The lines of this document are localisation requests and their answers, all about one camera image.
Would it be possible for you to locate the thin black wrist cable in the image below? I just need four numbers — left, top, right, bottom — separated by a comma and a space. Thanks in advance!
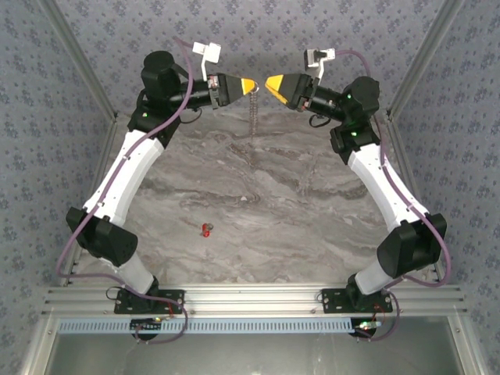
181, 108, 204, 125
308, 112, 333, 128

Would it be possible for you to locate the slotted pale blue cable duct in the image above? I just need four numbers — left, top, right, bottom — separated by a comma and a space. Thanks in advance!
57, 316, 355, 335

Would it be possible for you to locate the metal keyring with chain charm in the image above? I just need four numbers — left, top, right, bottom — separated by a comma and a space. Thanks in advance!
247, 83, 262, 146

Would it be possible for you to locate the short aluminium frame leg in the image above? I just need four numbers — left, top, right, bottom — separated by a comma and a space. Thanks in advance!
447, 316, 486, 375
18, 316, 59, 375

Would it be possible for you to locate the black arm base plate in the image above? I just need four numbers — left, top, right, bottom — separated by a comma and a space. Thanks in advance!
320, 287, 394, 314
113, 289, 185, 316

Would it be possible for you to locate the black controller board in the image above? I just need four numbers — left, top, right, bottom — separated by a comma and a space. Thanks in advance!
350, 318, 383, 339
130, 318, 164, 341

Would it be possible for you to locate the wide aluminium mounting rail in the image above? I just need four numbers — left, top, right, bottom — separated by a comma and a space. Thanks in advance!
41, 284, 468, 318

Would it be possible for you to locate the grey metal sheet panel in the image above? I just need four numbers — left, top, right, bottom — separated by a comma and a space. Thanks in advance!
42, 334, 466, 375

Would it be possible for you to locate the slanted aluminium frame post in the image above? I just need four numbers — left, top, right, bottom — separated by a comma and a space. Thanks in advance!
385, 0, 466, 120

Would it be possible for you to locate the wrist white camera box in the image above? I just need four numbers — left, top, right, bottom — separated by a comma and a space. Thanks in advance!
191, 41, 222, 81
304, 47, 338, 80

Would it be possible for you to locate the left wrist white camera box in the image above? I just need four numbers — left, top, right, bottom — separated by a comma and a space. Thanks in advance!
191, 41, 222, 81

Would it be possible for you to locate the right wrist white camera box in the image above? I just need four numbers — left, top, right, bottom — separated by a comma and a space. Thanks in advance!
304, 47, 338, 80

